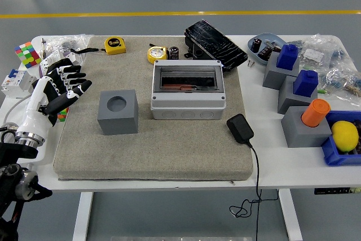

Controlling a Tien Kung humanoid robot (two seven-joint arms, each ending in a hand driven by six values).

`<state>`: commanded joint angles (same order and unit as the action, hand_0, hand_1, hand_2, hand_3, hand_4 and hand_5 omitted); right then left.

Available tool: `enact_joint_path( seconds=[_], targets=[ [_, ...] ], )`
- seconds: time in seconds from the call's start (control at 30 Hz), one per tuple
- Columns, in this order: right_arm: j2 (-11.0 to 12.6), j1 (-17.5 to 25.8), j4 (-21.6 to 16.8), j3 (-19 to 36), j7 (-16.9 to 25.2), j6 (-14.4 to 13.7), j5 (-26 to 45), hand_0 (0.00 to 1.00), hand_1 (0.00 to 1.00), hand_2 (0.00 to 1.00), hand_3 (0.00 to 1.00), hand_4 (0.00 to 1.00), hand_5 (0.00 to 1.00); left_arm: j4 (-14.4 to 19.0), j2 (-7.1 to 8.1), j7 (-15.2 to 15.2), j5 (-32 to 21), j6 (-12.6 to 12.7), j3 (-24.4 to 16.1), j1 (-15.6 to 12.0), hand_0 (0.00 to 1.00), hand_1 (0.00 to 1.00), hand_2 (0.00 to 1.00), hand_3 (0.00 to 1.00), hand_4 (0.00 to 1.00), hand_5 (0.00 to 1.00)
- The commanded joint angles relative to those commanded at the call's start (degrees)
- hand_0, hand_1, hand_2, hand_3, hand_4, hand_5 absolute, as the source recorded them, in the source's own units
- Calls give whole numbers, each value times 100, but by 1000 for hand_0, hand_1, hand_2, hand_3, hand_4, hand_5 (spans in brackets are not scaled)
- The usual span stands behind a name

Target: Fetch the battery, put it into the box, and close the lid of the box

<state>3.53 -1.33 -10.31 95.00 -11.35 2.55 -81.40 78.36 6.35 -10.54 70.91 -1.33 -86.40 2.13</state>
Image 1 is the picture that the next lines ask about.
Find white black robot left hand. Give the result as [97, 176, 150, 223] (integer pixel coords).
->
[16, 64, 93, 140]

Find grey electrical box clear lid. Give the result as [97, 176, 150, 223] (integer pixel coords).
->
[150, 59, 226, 120]

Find colourful puzzle cube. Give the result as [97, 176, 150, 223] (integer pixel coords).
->
[14, 41, 40, 69]
[56, 107, 70, 123]

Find white circuit breaker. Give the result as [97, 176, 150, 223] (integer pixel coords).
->
[1, 68, 37, 99]

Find white labelled package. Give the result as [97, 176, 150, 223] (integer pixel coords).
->
[39, 48, 65, 68]

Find clear bag of parts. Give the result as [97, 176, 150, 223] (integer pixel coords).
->
[42, 33, 94, 55]

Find grey block with round hole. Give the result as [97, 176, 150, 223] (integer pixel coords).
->
[97, 89, 139, 136]

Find yellow square tape measure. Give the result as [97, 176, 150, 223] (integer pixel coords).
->
[70, 36, 127, 56]

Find white table leg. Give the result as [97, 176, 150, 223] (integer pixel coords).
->
[278, 189, 304, 241]
[72, 192, 94, 241]

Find yellow round tape measure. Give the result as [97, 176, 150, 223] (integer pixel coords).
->
[147, 46, 169, 65]

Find grey-brown mat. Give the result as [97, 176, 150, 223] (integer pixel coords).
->
[53, 35, 254, 182]

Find black cracked glossy case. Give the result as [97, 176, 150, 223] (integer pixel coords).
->
[184, 20, 249, 73]

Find black power adapter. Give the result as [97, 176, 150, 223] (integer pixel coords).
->
[226, 113, 254, 148]

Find blue-grey oval dish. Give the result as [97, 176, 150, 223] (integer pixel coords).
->
[247, 32, 285, 66]

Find blue plastic block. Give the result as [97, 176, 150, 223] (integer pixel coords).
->
[292, 69, 319, 97]
[276, 43, 300, 71]

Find clear bag of components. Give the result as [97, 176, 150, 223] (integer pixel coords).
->
[318, 63, 361, 106]
[287, 33, 356, 69]

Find blue plastic bin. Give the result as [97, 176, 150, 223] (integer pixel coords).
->
[320, 110, 361, 166]

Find yellow lemon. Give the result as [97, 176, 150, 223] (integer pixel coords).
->
[331, 120, 359, 152]

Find black table control panel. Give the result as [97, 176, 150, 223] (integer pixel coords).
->
[314, 186, 361, 195]

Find dark grapes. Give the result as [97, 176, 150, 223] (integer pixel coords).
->
[351, 119, 361, 156]

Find grey-white power cable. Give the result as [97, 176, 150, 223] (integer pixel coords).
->
[0, 94, 32, 140]

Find white switch module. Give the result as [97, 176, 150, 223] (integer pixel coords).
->
[67, 50, 85, 66]

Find black adapter cord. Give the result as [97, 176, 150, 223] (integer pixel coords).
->
[228, 139, 279, 241]

